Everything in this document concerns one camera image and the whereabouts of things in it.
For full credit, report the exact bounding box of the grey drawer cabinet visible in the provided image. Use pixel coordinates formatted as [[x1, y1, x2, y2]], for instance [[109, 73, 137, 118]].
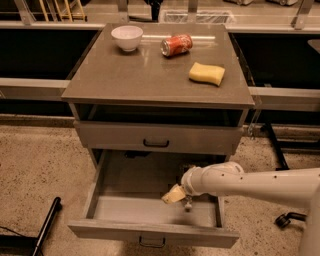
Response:
[[62, 23, 254, 161]]

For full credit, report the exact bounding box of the black caster chair leg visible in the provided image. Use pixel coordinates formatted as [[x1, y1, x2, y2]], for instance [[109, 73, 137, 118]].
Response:
[[275, 212, 307, 229]]

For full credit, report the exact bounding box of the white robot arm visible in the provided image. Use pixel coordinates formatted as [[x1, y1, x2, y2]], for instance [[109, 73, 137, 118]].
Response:
[[162, 162, 320, 256]]

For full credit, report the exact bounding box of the black drawer handle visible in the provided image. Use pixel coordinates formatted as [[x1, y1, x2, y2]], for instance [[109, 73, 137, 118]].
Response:
[[143, 139, 170, 148], [138, 236, 166, 248]]

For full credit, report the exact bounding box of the yellow sponge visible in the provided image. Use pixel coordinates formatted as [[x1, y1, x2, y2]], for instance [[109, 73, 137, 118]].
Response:
[[189, 62, 225, 86]]

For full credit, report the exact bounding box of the black top drawer handle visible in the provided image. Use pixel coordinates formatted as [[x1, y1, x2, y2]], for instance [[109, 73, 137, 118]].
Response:
[[143, 139, 170, 148]]

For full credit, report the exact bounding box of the black middle drawer handle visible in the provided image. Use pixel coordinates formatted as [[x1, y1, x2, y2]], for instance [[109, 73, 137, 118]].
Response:
[[138, 236, 166, 248]]

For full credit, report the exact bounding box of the red soda can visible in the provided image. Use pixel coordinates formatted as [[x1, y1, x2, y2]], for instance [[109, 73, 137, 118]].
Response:
[[160, 34, 193, 57]]

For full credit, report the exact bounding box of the closed grey top drawer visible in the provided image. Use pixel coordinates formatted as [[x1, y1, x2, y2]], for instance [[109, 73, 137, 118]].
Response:
[[74, 121, 243, 155]]

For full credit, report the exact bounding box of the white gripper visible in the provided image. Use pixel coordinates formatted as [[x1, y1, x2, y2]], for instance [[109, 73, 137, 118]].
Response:
[[162, 166, 201, 204]]

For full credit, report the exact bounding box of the open grey middle drawer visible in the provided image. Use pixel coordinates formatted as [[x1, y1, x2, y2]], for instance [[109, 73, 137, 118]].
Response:
[[69, 150, 239, 248]]

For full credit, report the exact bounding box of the black stand leg left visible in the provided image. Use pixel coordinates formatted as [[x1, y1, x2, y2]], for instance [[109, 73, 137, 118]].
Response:
[[30, 197, 62, 256]]

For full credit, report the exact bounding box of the clear plastic water bottle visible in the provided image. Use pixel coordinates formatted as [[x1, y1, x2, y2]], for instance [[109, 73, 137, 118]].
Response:
[[181, 163, 196, 212]]

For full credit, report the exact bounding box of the white ceramic bowl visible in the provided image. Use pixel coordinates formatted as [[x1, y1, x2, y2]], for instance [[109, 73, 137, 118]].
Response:
[[111, 25, 143, 52]]

